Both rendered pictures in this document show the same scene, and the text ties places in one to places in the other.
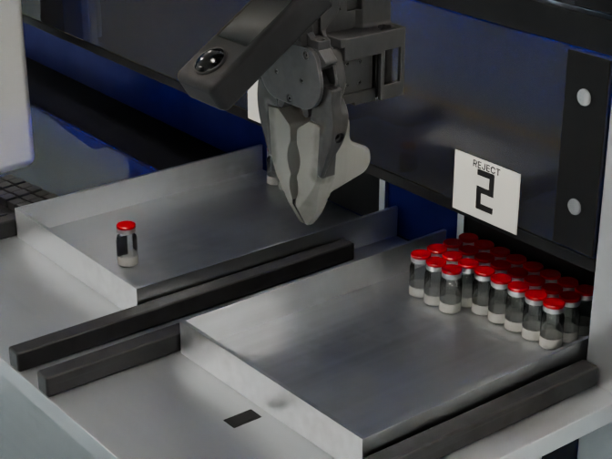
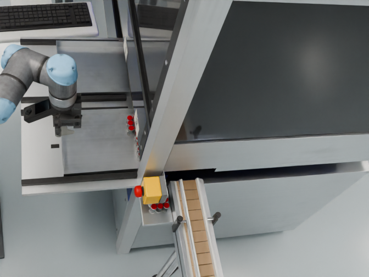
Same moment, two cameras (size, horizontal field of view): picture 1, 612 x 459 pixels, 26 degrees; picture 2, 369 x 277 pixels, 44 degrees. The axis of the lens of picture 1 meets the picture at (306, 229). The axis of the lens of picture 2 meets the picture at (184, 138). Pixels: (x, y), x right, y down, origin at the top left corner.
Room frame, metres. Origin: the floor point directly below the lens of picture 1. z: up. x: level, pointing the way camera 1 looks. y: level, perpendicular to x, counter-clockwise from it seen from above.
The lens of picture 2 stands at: (0.34, -0.45, 2.39)
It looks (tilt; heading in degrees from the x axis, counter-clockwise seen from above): 58 degrees down; 7
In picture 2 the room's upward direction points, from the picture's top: 24 degrees clockwise
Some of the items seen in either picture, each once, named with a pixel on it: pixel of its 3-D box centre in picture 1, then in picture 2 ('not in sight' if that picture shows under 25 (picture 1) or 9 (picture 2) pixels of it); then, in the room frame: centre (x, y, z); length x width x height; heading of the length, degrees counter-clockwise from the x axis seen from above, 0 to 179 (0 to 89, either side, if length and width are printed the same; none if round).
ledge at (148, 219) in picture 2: not in sight; (159, 206); (0.99, -0.39, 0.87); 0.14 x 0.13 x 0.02; 128
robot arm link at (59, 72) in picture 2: not in sight; (61, 76); (0.94, -0.01, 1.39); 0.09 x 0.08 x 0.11; 100
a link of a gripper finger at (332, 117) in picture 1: (320, 117); (57, 126); (0.91, -0.01, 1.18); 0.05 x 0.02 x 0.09; 38
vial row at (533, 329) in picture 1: (491, 294); (137, 138); (1.17, -0.18, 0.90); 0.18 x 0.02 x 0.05; 39
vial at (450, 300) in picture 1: (451, 289); (130, 131); (1.18, -0.14, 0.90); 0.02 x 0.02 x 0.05
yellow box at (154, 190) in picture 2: not in sight; (153, 190); (0.97, -0.34, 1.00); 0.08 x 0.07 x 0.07; 128
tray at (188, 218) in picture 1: (207, 221); (100, 68); (1.37, 0.11, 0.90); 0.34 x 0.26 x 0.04; 128
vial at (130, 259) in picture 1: (127, 245); not in sight; (1.29, 0.19, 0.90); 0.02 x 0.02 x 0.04
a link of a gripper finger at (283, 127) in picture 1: (311, 156); not in sight; (0.96, 0.00, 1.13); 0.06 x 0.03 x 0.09; 128
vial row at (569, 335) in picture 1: (507, 288); not in sight; (1.18, -0.20, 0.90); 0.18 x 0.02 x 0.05; 39
